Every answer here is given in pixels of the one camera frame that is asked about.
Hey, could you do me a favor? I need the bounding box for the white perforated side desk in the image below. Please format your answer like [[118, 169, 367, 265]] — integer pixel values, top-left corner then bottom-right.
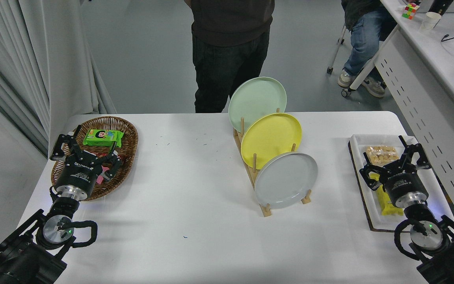
[[373, 0, 454, 229]]

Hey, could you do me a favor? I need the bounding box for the pink wrapper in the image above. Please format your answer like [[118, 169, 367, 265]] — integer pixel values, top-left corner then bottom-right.
[[96, 166, 111, 185]]

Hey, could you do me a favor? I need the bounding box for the pale green plate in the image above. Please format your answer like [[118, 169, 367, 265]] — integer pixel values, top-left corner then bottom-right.
[[228, 77, 287, 127]]

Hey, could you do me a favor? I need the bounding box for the white wheeled chair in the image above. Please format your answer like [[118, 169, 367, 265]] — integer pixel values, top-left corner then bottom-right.
[[327, 24, 399, 98]]

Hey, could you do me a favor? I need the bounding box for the colourful puzzle cube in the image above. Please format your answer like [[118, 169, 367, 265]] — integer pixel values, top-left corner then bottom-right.
[[402, 3, 421, 19]]

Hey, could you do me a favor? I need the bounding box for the white tray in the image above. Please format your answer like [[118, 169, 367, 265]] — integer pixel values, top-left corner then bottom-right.
[[348, 134, 454, 232]]

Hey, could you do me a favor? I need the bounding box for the white paper cup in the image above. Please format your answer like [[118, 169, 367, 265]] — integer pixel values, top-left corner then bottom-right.
[[419, 12, 442, 32]]

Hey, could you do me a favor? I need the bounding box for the yellow plate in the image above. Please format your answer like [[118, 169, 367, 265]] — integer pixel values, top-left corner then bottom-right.
[[240, 113, 303, 170]]

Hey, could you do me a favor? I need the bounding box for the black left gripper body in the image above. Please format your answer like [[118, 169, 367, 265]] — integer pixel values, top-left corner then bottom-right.
[[55, 154, 103, 191]]

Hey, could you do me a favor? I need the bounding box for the grey curtain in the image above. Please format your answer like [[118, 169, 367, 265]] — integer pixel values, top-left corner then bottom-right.
[[0, 0, 117, 158]]

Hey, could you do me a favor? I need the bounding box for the yellow snack bar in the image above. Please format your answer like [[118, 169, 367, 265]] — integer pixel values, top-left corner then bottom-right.
[[370, 174, 404, 217]]

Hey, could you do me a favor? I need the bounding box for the grey plate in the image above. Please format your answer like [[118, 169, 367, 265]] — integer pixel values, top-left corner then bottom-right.
[[254, 152, 318, 209]]

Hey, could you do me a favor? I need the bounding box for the brown wicker basket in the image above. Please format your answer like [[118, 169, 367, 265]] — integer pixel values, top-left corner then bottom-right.
[[51, 116, 139, 202]]

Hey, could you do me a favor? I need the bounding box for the black desk object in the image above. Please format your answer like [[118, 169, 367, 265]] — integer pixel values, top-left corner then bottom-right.
[[428, 0, 454, 15]]

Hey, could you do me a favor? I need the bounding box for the green snack pack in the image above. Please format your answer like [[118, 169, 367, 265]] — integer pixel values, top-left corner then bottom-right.
[[83, 129, 124, 148]]

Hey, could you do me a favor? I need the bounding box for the clear nut bar packet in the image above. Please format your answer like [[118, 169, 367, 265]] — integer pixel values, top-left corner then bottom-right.
[[365, 145, 400, 166]]

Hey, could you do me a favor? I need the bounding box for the seated person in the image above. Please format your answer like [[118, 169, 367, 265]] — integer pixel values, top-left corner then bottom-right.
[[337, 0, 399, 98]]

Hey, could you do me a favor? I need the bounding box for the standing person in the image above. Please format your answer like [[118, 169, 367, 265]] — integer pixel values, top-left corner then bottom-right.
[[184, 0, 275, 114]]

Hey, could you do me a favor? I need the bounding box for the wooden plate rack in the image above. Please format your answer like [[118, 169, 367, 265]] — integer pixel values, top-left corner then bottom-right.
[[233, 107, 313, 217]]

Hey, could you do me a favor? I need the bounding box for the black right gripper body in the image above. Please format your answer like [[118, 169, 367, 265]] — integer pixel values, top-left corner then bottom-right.
[[382, 168, 427, 203]]

